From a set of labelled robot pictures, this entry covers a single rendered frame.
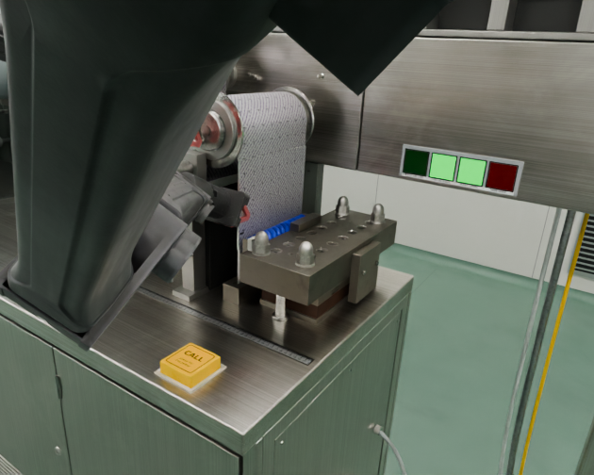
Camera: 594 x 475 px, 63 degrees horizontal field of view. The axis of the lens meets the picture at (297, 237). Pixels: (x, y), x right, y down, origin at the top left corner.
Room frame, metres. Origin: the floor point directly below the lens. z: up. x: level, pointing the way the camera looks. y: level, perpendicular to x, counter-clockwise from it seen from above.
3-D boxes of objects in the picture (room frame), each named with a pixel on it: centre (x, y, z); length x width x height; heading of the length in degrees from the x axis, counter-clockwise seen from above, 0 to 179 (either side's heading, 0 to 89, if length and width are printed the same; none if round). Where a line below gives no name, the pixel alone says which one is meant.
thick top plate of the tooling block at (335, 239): (0.99, -0.07, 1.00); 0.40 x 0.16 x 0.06; 148
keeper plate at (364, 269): (0.95, -0.15, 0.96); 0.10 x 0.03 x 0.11; 148
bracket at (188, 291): (0.94, 0.22, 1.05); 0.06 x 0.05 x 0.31; 148
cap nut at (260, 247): (0.87, 0.07, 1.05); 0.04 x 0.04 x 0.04
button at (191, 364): (0.67, 0.16, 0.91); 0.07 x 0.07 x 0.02; 58
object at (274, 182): (1.02, 0.06, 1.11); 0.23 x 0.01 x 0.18; 148
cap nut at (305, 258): (0.83, -0.02, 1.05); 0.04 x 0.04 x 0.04
